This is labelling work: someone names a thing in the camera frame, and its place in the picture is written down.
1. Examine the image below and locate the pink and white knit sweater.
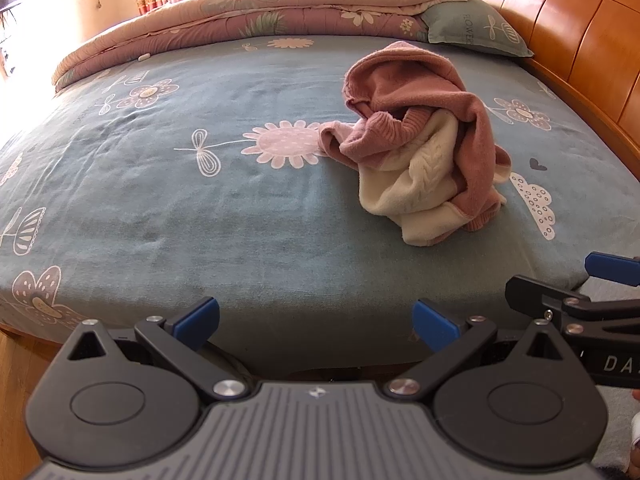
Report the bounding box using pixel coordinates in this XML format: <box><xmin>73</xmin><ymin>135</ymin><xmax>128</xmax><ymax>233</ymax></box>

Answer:
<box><xmin>319</xmin><ymin>41</ymin><xmax>513</xmax><ymax>247</ymax></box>

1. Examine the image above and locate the grey-blue printed pillow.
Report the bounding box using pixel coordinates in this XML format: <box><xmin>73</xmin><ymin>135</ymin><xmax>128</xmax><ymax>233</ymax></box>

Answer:
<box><xmin>419</xmin><ymin>0</ymin><xmax>535</xmax><ymax>58</ymax></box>

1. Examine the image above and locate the wooden headboard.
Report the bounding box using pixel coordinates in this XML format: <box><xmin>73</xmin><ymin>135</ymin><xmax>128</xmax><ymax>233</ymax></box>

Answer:
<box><xmin>452</xmin><ymin>0</ymin><xmax>640</xmax><ymax>181</ymax></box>

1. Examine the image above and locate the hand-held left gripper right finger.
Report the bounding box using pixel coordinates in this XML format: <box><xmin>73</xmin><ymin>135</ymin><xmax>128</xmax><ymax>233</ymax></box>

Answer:
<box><xmin>385</xmin><ymin>299</ymin><xmax>578</xmax><ymax>401</ymax></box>

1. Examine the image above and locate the folded pink floral quilt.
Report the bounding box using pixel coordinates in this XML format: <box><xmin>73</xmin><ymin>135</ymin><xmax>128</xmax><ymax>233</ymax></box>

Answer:
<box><xmin>52</xmin><ymin>0</ymin><xmax>473</xmax><ymax>92</ymax></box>

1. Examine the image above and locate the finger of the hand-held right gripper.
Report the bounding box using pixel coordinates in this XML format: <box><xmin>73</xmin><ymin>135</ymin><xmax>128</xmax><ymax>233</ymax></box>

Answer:
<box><xmin>584</xmin><ymin>252</ymin><xmax>640</xmax><ymax>287</ymax></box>
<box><xmin>505</xmin><ymin>275</ymin><xmax>640</xmax><ymax>338</ymax></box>

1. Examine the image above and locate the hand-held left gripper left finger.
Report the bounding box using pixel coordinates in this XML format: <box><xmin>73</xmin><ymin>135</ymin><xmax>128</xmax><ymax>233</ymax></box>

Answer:
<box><xmin>52</xmin><ymin>296</ymin><xmax>251</xmax><ymax>403</ymax></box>

